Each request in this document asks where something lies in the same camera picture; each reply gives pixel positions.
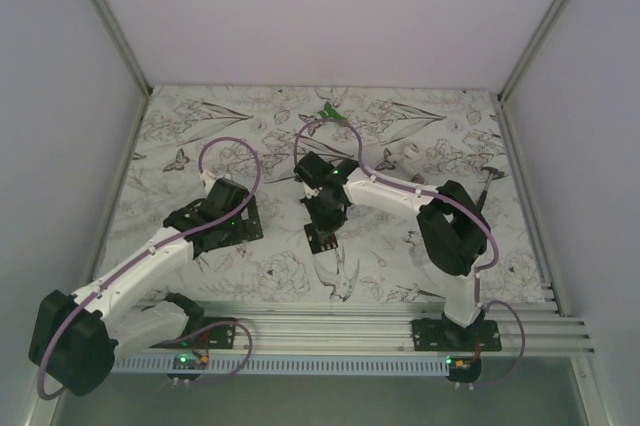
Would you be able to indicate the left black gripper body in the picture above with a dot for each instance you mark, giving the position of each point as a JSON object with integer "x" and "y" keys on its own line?
{"x": 240, "y": 230}

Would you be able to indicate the floral printed table mat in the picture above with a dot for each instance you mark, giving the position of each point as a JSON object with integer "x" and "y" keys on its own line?
{"x": 254, "y": 134}

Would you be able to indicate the right controller board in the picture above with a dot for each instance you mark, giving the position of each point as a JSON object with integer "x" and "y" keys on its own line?
{"x": 464, "y": 371}

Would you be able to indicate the clear plastic fuse box cover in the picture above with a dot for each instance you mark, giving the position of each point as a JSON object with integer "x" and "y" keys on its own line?
{"x": 419, "y": 257}

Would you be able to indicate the metal pipe elbow fitting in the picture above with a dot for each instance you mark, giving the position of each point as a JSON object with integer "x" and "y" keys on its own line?
{"x": 408, "y": 160}

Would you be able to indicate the controller board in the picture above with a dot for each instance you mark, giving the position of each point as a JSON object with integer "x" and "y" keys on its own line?
{"x": 187, "y": 368}
{"x": 464, "y": 371}

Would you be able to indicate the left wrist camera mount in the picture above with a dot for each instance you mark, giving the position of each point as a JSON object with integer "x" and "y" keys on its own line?
{"x": 208, "y": 177}

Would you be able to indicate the black fuse box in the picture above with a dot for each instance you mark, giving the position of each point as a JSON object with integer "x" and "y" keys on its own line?
{"x": 317, "y": 242}

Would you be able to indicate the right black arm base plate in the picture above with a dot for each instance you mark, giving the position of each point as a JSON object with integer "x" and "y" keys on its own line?
{"x": 443, "y": 335}

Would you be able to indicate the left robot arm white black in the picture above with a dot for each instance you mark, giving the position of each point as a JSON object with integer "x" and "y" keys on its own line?
{"x": 79, "y": 337}

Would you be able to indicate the small hammer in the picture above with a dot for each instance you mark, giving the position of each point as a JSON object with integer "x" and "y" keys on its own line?
{"x": 493, "y": 174}

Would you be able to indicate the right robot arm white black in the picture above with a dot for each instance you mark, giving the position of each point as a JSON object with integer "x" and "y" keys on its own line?
{"x": 449, "y": 221}

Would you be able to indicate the aluminium rail frame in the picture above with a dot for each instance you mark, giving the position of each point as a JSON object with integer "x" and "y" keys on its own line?
{"x": 563, "y": 76}

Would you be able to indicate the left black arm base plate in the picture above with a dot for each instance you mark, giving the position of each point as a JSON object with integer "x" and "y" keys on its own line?
{"x": 207, "y": 333}

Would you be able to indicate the left controller board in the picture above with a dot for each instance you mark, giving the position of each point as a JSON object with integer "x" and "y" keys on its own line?
{"x": 187, "y": 368}

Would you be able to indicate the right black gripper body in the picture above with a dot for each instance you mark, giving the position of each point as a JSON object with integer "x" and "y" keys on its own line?
{"x": 324, "y": 217}

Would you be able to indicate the white slotted cable duct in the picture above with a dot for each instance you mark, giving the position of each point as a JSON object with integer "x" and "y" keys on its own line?
{"x": 270, "y": 364}

